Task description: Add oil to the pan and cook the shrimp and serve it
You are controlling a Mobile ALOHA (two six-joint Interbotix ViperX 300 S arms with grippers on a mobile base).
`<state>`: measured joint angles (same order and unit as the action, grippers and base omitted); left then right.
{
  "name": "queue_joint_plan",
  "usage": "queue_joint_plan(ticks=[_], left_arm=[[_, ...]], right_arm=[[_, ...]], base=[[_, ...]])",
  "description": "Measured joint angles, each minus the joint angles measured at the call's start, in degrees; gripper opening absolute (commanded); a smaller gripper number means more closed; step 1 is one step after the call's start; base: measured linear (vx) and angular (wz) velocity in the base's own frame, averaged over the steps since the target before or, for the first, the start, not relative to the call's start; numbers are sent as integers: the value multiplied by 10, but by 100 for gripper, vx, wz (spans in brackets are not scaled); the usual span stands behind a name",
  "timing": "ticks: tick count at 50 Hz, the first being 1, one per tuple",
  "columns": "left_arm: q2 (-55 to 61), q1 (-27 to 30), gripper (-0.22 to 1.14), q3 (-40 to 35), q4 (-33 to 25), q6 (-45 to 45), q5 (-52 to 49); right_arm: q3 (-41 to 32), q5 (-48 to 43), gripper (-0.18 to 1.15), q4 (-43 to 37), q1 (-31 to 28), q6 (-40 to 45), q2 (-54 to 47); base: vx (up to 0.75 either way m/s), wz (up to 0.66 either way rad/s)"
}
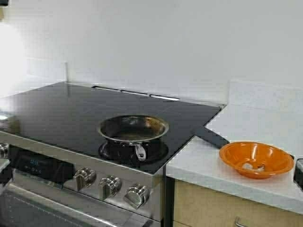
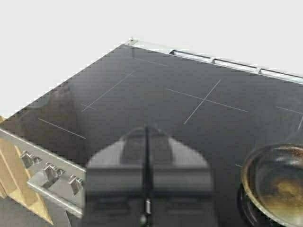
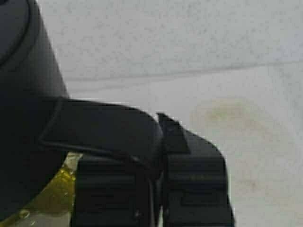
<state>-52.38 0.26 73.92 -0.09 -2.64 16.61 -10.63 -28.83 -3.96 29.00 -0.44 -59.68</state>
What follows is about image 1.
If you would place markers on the black glass stove cooktop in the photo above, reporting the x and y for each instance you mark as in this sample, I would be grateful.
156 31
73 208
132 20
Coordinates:
67 116

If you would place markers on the orange plastic bowl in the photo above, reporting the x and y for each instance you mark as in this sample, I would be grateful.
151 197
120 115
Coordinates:
275 160

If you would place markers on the steel drawer handle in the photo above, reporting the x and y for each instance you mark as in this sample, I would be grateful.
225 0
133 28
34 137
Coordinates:
237 223

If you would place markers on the left steel stove knob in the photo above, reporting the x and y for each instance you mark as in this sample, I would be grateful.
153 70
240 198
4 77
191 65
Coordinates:
84 177

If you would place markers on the stainless steel oven front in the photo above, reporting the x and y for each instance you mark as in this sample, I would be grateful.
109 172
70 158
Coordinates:
42 193

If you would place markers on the raw shrimp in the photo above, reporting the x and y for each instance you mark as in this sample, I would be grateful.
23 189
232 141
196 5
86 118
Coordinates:
250 167

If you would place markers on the wooden cabinet drawer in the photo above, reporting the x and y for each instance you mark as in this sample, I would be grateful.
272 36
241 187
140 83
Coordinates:
196 206

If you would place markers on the black appliance at right edge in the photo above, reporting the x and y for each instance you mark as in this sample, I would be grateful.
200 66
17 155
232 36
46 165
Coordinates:
298 173

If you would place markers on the steel stove knob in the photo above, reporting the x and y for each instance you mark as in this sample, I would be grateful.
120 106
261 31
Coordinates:
137 195
109 186
84 177

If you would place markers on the right steel stove knob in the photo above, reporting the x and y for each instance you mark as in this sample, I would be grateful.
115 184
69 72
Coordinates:
137 195

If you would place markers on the middle steel stove knob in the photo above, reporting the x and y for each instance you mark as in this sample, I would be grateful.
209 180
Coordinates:
109 186

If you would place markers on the black spatula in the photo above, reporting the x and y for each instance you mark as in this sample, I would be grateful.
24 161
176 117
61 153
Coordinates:
210 137

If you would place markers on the far left stove knob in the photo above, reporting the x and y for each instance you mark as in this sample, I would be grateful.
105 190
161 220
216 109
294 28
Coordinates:
4 147

